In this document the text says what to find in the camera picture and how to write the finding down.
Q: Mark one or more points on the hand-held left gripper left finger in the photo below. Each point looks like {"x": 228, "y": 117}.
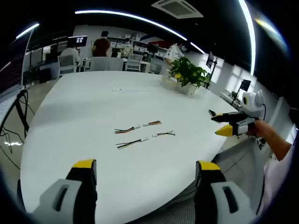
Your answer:
{"x": 70, "y": 193}

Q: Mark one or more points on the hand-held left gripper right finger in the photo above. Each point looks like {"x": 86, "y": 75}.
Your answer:
{"x": 215, "y": 193}

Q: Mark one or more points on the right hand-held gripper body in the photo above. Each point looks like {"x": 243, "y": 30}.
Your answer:
{"x": 253, "y": 105}

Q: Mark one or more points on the person's right hand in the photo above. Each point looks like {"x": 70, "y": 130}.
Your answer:
{"x": 261, "y": 129}

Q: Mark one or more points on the green plant in white pot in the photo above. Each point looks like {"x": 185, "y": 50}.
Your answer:
{"x": 187, "y": 72}

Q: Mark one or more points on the ceiling light strip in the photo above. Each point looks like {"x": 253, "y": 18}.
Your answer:
{"x": 197, "y": 47}
{"x": 250, "y": 35}
{"x": 130, "y": 19}
{"x": 27, "y": 30}

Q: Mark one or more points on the black monitor stand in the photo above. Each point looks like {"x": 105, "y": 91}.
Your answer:
{"x": 22, "y": 112}

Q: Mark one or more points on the white mesh office chair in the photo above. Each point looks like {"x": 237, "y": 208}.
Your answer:
{"x": 106, "y": 63}
{"x": 134, "y": 61}
{"x": 67, "y": 64}

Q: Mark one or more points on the shelf of white storage boxes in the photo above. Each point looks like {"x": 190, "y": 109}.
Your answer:
{"x": 140, "y": 46}

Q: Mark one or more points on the ceiling air conditioner vent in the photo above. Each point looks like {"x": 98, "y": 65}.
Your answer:
{"x": 177, "y": 8}

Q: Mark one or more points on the large tilted display screen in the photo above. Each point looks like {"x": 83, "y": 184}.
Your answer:
{"x": 11, "y": 65}

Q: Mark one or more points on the lit computer monitor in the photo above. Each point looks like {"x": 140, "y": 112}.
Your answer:
{"x": 81, "y": 40}

